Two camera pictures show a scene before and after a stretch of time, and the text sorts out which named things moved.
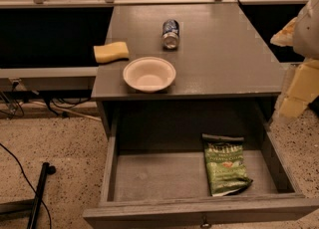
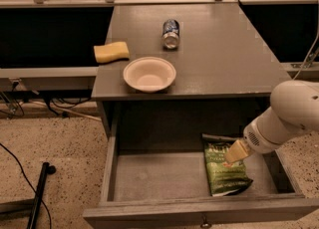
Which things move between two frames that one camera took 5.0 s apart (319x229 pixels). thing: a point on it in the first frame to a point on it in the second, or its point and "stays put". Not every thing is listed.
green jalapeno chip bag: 225,164 stays put
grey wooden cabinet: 229,77 stays put
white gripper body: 307,35 to 253,139
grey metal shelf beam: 49,79 stays put
